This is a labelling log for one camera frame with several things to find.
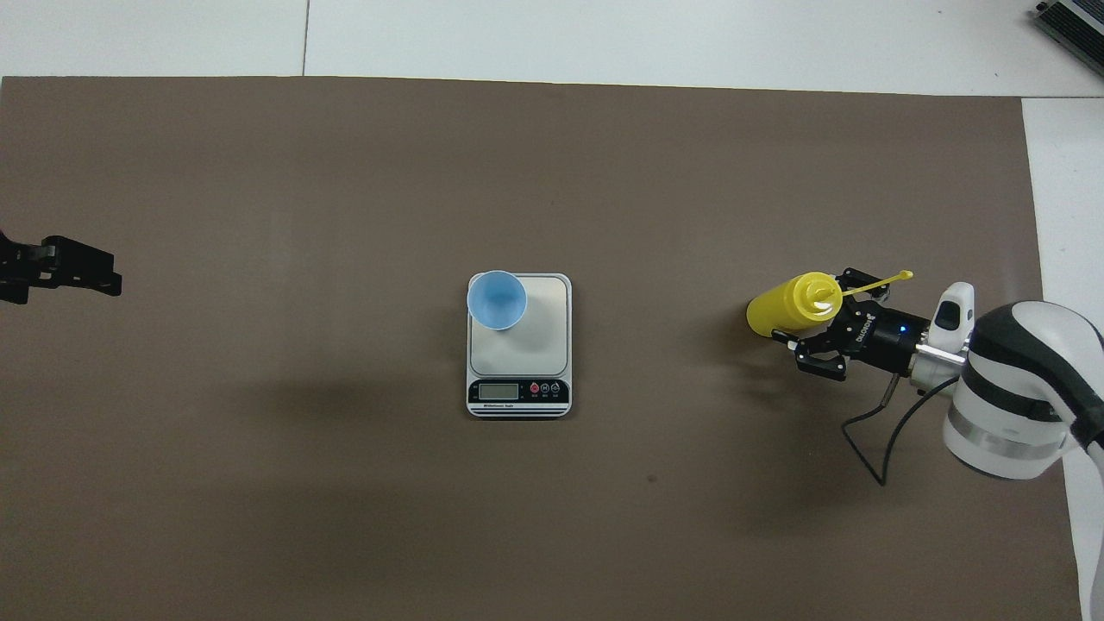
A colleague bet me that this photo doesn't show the yellow squeeze bottle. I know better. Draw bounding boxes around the yellow squeeze bottle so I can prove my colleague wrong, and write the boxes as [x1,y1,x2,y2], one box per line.
[746,270,915,339]

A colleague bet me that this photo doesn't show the grey ribbed metal device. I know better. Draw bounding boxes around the grey ribbed metal device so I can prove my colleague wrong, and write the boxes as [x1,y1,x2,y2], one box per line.
[1035,0,1104,80]

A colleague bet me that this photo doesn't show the light blue plastic cup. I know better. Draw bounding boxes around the light blue plastic cup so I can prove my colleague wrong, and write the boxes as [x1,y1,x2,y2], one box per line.
[467,270,528,331]

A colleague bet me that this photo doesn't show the digital kitchen scale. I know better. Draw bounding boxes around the digital kitchen scale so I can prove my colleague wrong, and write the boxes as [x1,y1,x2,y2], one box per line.
[467,273,573,419]

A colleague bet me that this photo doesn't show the brown table mat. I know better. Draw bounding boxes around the brown table mat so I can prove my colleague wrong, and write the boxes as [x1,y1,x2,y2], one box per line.
[0,76,1083,621]

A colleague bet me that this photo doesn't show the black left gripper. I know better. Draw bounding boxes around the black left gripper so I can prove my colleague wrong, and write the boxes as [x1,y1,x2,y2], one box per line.
[0,231,122,304]

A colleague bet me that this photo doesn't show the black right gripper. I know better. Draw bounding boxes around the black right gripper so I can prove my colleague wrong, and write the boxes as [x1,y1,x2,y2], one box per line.
[774,267,931,380]

